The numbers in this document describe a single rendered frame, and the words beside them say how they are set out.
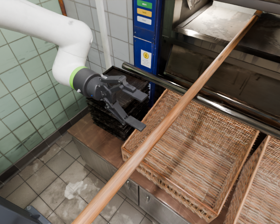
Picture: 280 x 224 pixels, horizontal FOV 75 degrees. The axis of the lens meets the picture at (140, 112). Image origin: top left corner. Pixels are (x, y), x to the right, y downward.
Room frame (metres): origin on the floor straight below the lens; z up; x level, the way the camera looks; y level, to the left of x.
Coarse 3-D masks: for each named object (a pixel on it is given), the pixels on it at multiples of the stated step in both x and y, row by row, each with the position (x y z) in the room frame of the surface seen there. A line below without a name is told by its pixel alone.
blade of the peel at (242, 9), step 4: (212, 4) 1.28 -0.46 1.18; (216, 4) 1.26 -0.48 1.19; (220, 4) 1.25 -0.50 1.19; (224, 4) 1.23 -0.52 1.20; (228, 4) 1.22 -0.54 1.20; (228, 8) 1.22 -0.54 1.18; (232, 8) 1.20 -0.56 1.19; (236, 8) 1.19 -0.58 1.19; (240, 8) 1.17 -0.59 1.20; (244, 8) 1.16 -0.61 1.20; (248, 8) 1.15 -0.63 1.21; (244, 12) 1.16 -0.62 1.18; (248, 12) 1.14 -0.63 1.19; (252, 12) 1.13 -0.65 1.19; (268, 12) 1.09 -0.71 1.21; (264, 16) 1.09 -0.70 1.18; (268, 16) 1.08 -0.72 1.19; (272, 16) 1.07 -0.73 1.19; (276, 16) 1.06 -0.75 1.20
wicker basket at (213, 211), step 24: (168, 96) 0.86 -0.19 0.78; (144, 120) 0.67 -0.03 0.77; (192, 120) 0.72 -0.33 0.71; (168, 144) 0.62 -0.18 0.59; (192, 144) 0.62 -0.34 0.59; (216, 144) 0.59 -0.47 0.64; (240, 144) 0.55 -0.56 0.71; (144, 168) 0.42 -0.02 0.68; (168, 168) 0.46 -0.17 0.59; (192, 168) 0.46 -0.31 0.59; (216, 168) 0.46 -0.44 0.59; (240, 168) 0.37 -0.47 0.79; (168, 192) 0.32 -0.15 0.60; (192, 192) 0.33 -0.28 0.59; (216, 192) 0.32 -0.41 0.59; (216, 216) 0.19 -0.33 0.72
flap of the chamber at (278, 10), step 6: (216, 0) 0.68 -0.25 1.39; (222, 0) 0.67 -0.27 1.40; (228, 0) 0.66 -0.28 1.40; (234, 0) 0.65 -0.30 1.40; (240, 0) 0.64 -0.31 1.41; (246, 0) 0.63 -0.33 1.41; (252, 0) 0.62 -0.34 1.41; (258, 0) 0.61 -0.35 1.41; (240, 6) 0.64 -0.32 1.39; (246, 6) 0.62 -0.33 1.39; (252, 6) 0.61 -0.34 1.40; (258, 6) 0.61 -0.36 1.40; (264, 6) 0.60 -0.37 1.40; (270, 6) 0.59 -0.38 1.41; (276, 6) 0.58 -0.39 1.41; (270, 12) 0.58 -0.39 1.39; (276, 12) 0.57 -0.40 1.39
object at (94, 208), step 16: (256, 16) 1.02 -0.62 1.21; (240, 32) 0.84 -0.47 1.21; (224, 48) 0.71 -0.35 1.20; (192, 96) 0.42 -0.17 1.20; (176, 112) 0.35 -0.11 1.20; (160, 128) 0.29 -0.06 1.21; (144, 144) 0.24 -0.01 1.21; (128, 160) 0.20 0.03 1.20; (112, 176) 0.16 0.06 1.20; (128, 176) 0.17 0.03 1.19; (112, 192) 0.13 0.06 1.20; (96, 208) 0.10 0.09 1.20
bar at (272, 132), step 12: (132, 72) 0.61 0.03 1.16; (144, 72) 0.58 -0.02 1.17; (168, 84) 0.52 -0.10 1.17; (204, 96) 0.45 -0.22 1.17; (216, 108) 0.40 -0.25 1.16; (228, 108) 0.39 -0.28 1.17; (240, 120) 0.36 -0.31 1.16; (252, 120) 0.35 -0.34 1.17; (264, 132) 0.31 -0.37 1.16; (276, 132) 0.30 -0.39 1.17
